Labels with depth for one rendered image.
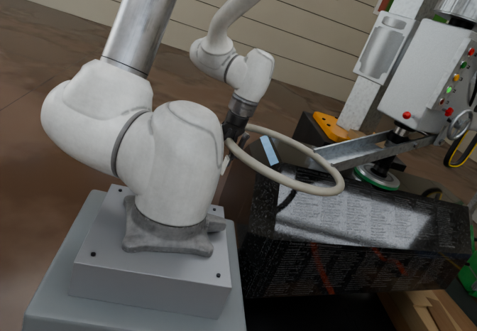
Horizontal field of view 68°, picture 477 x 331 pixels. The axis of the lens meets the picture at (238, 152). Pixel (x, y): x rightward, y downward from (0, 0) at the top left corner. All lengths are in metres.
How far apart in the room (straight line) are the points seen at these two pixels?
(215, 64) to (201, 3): 6.41
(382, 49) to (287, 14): 5.42
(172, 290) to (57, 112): 0.41
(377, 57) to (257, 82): 1.41
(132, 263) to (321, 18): 7.45
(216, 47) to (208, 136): 0.54
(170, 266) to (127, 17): 0.49
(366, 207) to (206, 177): 1.14
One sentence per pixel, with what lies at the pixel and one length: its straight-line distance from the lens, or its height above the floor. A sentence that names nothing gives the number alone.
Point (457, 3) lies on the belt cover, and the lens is 1.66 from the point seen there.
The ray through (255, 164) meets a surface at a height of 0.92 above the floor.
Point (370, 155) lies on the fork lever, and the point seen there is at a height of 0.95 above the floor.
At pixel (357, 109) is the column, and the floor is 0.94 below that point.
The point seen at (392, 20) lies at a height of 1.52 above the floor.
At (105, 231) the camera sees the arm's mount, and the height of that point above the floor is 0.88.
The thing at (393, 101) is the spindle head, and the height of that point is 1.17.
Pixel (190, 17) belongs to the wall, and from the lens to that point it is 7.57.
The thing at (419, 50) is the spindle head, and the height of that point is 1.40.
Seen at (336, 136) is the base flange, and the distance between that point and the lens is 2.36.
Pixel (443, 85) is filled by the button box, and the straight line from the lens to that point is 1.61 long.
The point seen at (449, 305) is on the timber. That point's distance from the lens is 2.76.
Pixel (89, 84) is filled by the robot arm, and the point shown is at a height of 1.13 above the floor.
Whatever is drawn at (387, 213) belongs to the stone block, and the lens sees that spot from 1.78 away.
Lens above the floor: 1.37
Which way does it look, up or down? 23 degrees down
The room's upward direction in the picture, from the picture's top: 20 degrees clockwise
